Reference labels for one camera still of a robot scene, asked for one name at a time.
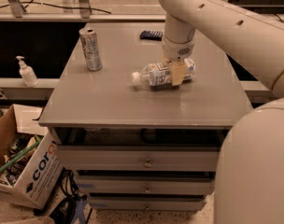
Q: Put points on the silver drink can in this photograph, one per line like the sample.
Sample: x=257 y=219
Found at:
x=89 y=41

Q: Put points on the top grey drawer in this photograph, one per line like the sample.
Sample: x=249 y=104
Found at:
x=88 y=158

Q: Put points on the grey drawer cabinet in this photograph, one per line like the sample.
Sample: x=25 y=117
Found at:
x=105 y=109

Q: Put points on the middle grey drawer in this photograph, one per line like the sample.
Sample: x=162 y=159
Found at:
x=144 y=185

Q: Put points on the grey drawer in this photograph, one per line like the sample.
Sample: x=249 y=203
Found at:
x=144 y=185
x=88 y=158
x=141 y=203

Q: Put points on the white pump dispenser bottle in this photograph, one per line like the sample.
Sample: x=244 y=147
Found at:
x=27 y=73

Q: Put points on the clear plastic water bottle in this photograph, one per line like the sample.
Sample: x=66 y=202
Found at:
x=158 y=74

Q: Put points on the cardboard box with print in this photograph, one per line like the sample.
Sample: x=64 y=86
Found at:
x=34 y=185

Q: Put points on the black shoe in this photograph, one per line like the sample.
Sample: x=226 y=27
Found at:
x=64 y=212

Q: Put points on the bottom grey drawer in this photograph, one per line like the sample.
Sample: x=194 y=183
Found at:
x=141 y=203

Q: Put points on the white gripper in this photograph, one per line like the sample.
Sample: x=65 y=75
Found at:
x=178 y=52

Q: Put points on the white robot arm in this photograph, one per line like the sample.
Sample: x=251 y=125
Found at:
x=249 y=184

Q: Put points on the green stick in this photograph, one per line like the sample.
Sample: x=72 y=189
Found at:
x=19 y=156

